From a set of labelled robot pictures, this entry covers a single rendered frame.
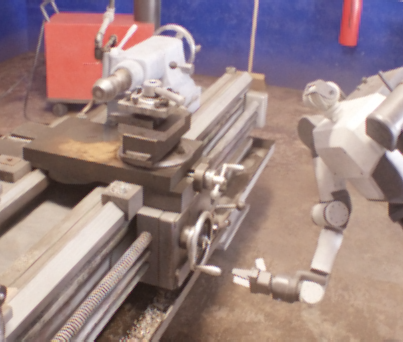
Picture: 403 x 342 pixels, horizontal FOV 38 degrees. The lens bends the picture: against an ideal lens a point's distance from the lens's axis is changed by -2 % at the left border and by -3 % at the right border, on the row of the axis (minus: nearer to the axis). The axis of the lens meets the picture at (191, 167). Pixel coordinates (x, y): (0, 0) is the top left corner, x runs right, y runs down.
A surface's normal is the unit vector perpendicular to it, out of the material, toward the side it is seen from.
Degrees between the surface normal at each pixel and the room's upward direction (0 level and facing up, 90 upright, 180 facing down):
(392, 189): 100
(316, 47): 90
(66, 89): 90
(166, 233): 90
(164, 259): 90
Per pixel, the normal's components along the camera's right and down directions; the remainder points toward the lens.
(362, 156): -0.41, 0.40
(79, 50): 0.00, 0.44
